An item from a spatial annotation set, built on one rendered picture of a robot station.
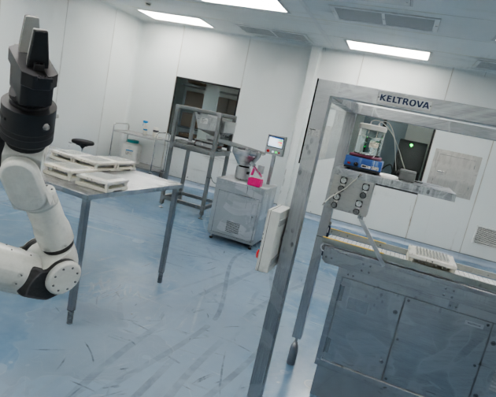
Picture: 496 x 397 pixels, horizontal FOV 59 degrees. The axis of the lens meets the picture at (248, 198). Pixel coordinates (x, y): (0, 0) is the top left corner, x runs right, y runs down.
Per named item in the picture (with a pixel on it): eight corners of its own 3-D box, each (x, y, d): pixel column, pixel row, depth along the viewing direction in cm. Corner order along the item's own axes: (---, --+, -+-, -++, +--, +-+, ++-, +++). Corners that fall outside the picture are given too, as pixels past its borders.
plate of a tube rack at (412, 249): (408, 257, 238) (409, 253, 238) (408, 247, 261) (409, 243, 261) (456, 270, 231) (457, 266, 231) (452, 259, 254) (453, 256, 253)
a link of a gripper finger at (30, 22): (21, 15, 69) (19, 53, 73) (42, 18, 71) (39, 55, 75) (19, 11, 70) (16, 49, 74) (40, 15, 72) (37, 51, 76)
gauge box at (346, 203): (326, 206, 245) (334, 172, 241) (329, 204, 255) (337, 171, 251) (365, 217, 238) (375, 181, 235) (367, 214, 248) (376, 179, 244)
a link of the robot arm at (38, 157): (50, 140, 77) (44, 192, 83) (60, 113, 85) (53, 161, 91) (-25, 126, 73) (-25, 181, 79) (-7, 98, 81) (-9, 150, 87)
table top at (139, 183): (-69, 147, 326) (-68, 142, 326) (52, 149, 427) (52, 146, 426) (86, 200, 271) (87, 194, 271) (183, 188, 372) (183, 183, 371)
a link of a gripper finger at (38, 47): (50, 30, 69) (47, 67, 72) (28, 27, 67) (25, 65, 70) (53, 34, 68) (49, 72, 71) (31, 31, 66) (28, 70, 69)
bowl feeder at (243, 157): (223, 176, 545) (228, 146, 538) (233, 175, 579) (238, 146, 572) (260, 186, 531) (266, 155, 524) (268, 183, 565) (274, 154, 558)
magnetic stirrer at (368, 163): (342, 167, 243) (346, 151, 241) (346, 165, 263) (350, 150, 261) (379, 176, 237) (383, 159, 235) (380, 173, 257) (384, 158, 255)
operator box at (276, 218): (254, 270, 181) (268, 209, 176) (267, 260, 197) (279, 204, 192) (268, 274, 179) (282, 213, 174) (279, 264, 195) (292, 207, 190)
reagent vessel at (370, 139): (351, 152, 244) (359, 118, 240) (353, 151, 258) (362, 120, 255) (379, 158, 239) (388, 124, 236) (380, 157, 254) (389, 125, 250)
